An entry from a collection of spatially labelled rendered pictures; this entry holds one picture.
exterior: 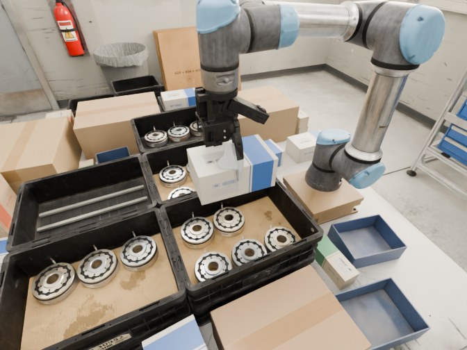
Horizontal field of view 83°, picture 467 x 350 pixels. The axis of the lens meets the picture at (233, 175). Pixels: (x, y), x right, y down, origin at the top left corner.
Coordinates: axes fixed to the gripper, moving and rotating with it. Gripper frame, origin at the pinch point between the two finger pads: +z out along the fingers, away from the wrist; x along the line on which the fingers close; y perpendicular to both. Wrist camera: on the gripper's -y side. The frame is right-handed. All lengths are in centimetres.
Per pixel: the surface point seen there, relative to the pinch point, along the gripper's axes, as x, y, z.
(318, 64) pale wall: -314, -264, 105
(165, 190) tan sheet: -26.6, 17.5, 28.2
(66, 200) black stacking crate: -34, 52, 28
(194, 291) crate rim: 20.1, 16.9, 18.4
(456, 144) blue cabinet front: -44, -192, 70
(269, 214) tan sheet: -2.1, -14.5, 28.5
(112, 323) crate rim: 21.0, 34.7, 18.0
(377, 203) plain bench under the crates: -1, -66, 42
